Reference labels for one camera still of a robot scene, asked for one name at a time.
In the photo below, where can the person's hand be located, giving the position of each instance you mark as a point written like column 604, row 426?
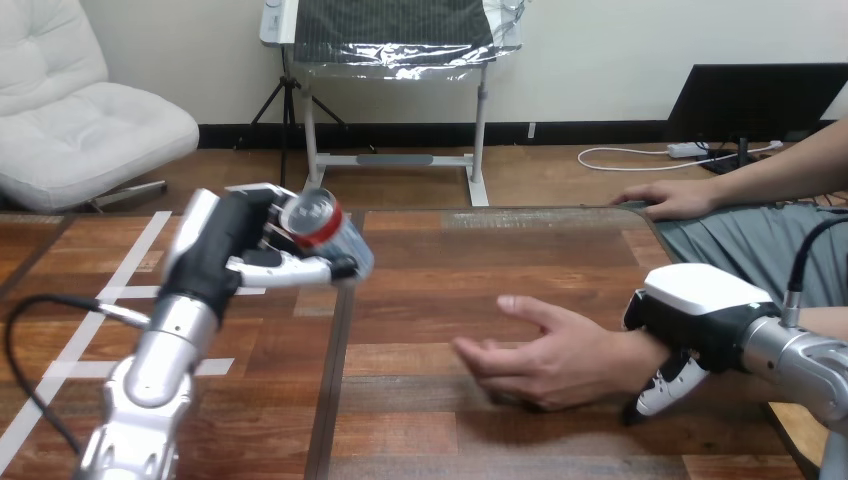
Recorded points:
column 676, row 197
column 570, row 361

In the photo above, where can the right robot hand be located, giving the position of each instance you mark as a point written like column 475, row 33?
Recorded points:
column 702, row 318

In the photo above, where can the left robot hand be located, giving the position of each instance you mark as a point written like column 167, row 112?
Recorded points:
column 208, row 255

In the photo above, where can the red and white drink can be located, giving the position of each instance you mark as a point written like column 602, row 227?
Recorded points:
column 321, row 225

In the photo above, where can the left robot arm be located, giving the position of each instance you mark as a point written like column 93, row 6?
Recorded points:
column 156, row 371

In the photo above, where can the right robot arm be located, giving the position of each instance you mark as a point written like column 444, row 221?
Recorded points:
column 802, row 364

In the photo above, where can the person's body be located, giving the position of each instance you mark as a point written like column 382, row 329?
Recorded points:
column 742, row 242

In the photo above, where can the white power strip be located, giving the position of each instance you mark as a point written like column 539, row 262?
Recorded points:
column 687, row 150

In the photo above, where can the dark screen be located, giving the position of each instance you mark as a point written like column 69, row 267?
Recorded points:
column 748, row 99

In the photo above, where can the black tripod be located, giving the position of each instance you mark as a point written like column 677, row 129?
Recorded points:
column 287, row 112

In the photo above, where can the white cushioned chair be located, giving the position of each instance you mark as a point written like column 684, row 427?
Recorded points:
column 73, row 126

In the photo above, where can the white desk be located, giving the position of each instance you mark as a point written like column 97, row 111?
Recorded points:
column 478, row 132

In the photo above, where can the foil sheet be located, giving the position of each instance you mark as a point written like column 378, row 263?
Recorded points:
column 391, row 30

